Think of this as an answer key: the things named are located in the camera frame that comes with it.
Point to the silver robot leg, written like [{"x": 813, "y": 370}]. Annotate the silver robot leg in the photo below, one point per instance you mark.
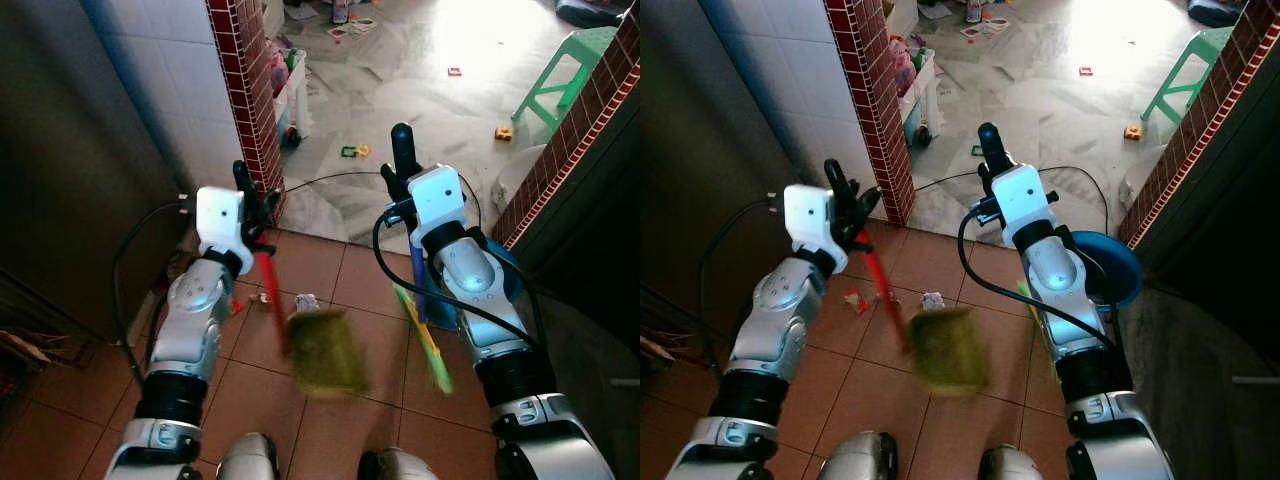
[
  {"x": 400, "y": 466},
  {"x": 860, "y": 456},
  {"x": 250, "y": 458},
  {"x": 1020, "y": 464}
]

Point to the silver right robot leg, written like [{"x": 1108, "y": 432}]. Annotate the silver right robot leg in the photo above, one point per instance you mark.
[
  {"x": 1020, "y": 464},
  {"x": 400, "y": 466}
]

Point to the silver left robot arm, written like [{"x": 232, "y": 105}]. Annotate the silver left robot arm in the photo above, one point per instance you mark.
[
  {"x": 765, "y": 325},
  {"x": 186, "y": 320}
]

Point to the white storage cart with toys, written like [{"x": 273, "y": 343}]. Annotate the white storage cart with toys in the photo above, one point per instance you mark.
[
  {"x": 292, "y": 90},
  {"x": 918, "y": 85}
]

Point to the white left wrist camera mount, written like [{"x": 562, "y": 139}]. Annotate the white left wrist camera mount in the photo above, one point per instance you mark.
[
  {"x": 808, "y": 220},
  {"x": 218, "y": 222}
]

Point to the crumpled white paper scrap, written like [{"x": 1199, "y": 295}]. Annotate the crumpled white paper scrap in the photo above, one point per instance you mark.
[
  {"x": 306, "y": 301},
  {"x": 932, "y": 300}
]

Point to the dark blue cloth bundle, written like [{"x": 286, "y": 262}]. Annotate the dark blue cloth bundle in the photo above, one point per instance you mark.
[
  {"x": 590, "y": 12},
  {"x": 1215, "y": 11}
]

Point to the red paper scrap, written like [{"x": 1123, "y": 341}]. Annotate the red paper scrap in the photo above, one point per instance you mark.
[
  {"x": 854, "y": 300},
  {"x": 260, "y": 298}
]

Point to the green plastic stool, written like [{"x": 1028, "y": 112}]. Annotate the green plastic stool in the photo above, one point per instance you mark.
[
  {"x": 560, "y": 75},
  {"x": 1190, "y": 70}
]

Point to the small yellow toy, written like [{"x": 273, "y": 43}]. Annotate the small yellow toy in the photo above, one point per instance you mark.
[
  {"x": 1133, "y": 132},
  {"x": 504, "y": 133}
]

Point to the blue dustpan with green edge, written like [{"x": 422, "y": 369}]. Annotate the blue dustpan with green edge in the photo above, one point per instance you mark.
[
  {"x": 424, "y": 300},
  {"x": 1112, "y": 268}
]

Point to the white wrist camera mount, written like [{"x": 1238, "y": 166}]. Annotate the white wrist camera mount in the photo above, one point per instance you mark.
[
  {"x": 218, "y": 222},
  {"x": 1022, "y": 198},
  {"x": 438, "y": 198},
  {"x": 808, "y": 220}
]

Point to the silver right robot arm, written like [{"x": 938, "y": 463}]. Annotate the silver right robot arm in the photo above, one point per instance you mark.
[
  {"x": 478, "y": 285},
  {"x": 1062, "y": 285}
]

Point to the silver left robot leg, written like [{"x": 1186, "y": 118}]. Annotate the silver left robot leg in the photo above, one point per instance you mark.
[
  {"x": 860, "y": 456},
  {"x": 250, "y": 458}
]

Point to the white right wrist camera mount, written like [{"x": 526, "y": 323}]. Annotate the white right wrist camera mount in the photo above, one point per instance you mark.
[
  {"x": 438, "y": 198},
  {"x": 1022, "y": 198}
]

